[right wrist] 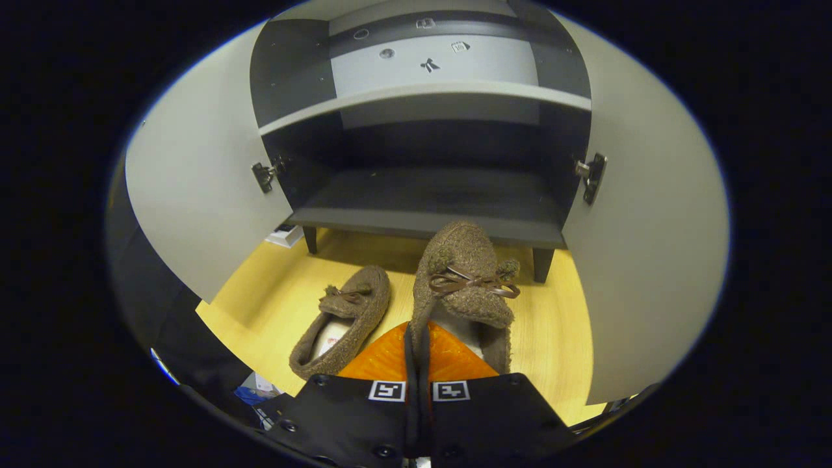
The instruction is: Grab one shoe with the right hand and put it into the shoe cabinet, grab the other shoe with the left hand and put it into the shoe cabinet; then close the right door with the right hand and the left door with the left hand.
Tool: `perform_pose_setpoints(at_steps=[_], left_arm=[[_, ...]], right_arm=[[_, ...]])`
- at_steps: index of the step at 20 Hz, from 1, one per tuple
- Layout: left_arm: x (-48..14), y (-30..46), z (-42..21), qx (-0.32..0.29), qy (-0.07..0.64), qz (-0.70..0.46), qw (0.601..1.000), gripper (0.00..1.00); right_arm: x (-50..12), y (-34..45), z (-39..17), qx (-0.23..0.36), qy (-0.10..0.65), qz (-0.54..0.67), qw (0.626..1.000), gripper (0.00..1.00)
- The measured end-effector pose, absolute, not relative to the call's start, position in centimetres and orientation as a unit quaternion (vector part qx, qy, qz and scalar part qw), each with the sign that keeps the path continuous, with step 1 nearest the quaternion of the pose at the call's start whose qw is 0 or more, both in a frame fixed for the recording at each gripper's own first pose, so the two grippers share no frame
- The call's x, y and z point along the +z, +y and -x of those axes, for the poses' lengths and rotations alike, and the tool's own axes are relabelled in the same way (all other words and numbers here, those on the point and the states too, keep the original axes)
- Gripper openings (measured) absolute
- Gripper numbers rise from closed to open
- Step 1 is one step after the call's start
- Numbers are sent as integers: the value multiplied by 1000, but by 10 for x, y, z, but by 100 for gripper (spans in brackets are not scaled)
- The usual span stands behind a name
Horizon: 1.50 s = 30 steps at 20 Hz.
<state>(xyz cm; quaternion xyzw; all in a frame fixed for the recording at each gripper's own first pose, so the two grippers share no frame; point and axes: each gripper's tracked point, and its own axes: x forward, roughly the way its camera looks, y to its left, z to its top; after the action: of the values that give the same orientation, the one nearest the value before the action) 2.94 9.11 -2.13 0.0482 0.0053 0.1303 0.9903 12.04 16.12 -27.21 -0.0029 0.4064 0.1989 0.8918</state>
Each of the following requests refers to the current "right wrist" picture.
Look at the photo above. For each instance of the white flat box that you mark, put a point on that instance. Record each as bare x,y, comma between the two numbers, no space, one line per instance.
285,237

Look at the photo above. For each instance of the metal door hinge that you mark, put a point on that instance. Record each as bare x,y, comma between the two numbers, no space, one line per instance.
263,175
590,177

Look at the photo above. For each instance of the blue and white packet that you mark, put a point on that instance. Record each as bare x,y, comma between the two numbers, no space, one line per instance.
250,393

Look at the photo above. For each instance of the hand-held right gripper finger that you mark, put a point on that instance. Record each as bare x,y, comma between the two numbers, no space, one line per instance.
411,416
426,416

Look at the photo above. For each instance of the white and grey shoe cabinet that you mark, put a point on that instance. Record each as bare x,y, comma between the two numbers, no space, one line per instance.
429,188

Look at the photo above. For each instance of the white cabinet door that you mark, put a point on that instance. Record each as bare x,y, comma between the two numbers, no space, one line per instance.
195,195
650,260

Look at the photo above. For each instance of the brown fuzzy shoe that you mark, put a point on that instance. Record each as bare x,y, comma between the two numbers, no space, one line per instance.
364,299
461,260

